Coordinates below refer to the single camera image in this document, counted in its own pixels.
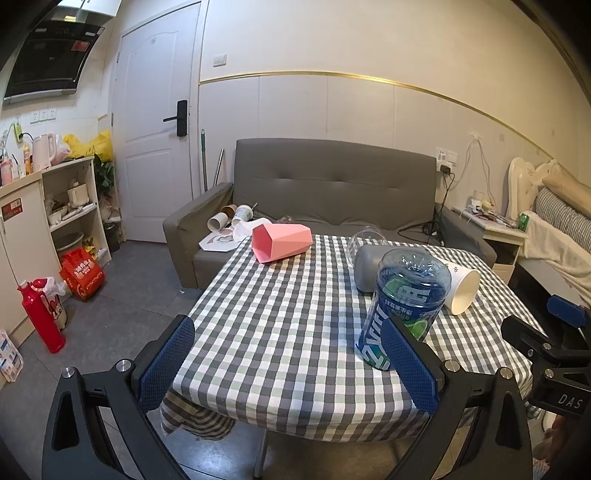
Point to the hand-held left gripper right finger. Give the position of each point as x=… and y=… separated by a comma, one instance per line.
x=411, y=369

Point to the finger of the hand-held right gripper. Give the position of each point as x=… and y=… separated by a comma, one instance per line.
x=531, y=337
x=568, y=311

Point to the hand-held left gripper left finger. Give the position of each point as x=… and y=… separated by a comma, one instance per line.
x=166, y=364

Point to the grey cup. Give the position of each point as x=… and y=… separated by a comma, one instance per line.
x=367, y=272

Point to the clear plastic cup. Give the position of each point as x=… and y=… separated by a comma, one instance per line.
x=367, y=240

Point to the small white paper cup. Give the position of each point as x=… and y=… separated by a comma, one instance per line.
x=217, y=222

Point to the brown paper cup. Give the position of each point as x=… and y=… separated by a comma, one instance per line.
x=228, y=210

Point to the pink faceted cup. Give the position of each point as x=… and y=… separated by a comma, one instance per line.
x=281, y=242

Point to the printed paper cup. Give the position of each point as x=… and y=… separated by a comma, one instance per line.
x=242, y=214

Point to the person's right hand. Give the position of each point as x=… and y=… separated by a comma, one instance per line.
x=554, y=436

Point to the cream blanket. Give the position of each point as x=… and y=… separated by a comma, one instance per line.
x=558, y=254

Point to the blue transparent plastic jar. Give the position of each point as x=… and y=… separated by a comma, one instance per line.
x=404, y=304

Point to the green can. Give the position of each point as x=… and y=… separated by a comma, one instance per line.
x=523, y=223

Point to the white nightstand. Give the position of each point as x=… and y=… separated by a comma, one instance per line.
x=501, y=237

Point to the striped pillow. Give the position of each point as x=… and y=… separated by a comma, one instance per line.
x=563, y=210

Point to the red shopping bag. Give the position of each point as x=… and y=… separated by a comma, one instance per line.
x=82, y=274

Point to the grey checkered tablecloth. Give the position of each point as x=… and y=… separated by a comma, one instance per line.
x=286, y=323

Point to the red thermos bottle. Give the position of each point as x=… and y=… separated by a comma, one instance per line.
x=44, y=318

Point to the metal table leg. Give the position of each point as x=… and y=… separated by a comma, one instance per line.
x=262, y=454

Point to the white octagonal paper plate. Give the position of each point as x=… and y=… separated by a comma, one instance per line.
x=217, y=241

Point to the white plastic bag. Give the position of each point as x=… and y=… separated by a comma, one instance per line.
x=54, y=290

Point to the white bed headboard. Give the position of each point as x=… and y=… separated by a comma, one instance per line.
x=521, y=184

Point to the white tissue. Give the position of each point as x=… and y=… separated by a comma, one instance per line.
x=244, y=230

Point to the white carton box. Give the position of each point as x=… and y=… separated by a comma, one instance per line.
x=9, y=357

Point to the white open shelf unit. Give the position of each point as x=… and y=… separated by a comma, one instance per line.
x=90, y=217

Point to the white door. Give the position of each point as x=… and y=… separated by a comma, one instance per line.
x=152, y=175

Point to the white kitchen cabinet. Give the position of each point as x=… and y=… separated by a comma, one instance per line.
x=23, y=240

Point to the green plant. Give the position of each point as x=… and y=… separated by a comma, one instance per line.
x=105, y=175

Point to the grey sofa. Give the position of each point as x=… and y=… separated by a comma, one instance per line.
x=332, y=184

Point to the metal pole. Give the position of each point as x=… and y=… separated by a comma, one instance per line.
x=219, y=168

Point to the yellow plastic bag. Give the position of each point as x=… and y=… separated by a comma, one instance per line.
x=92, y=145

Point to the white electric kettle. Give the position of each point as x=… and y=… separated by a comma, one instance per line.
x=43, y=152

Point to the pink bottle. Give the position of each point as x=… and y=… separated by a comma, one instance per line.
x=6, y=171

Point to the black range hood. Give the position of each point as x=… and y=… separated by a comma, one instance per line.
x=51, y=57

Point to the white wall outlet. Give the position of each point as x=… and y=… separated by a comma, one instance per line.
x=446, y=157

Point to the white wall socket strip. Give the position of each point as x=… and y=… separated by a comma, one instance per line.
x=42, y=115

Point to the white light switch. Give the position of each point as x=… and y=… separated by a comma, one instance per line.
x=219, y=59

